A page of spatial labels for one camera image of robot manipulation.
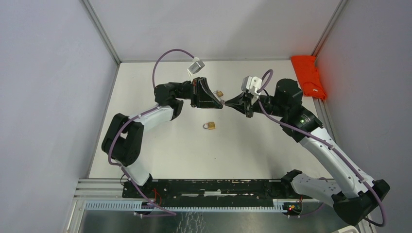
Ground brass padlock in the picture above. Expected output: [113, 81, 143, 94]
[214, 91, 223, 98]
[203, 121, 216, 130]

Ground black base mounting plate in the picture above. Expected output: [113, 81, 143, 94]
[121, 179, 313, 208]

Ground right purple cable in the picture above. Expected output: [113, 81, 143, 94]
[256, 69, 386, 227]

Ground white slotted cable duct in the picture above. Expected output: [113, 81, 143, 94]
[85, 200, 287, 213]

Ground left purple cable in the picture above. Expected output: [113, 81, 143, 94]
[107, 49, 197, 217]

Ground aluminium frame rails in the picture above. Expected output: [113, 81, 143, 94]
[312, 96, 366, 201]

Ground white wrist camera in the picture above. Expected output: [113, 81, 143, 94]
[241, 76, 263, 97]
[187, 57, 205, 78]

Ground orange folded cloth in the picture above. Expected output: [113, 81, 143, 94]
[291, 55, 327, 100]

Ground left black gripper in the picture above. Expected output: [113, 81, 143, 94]
[171, 76, 223, 108]

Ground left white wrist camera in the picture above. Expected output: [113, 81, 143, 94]
[187, 57, 205, 78]

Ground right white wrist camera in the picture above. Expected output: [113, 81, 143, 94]
[241, 76, 263, 97]

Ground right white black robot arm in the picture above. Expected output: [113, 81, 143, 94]
[225, 77, 390, 226]

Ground purple cable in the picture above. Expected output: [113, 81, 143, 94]
[256, 69, 386, 227]
[107, 49, 197, 217]

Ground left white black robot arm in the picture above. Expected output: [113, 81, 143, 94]
[101, 77, 223, 198]

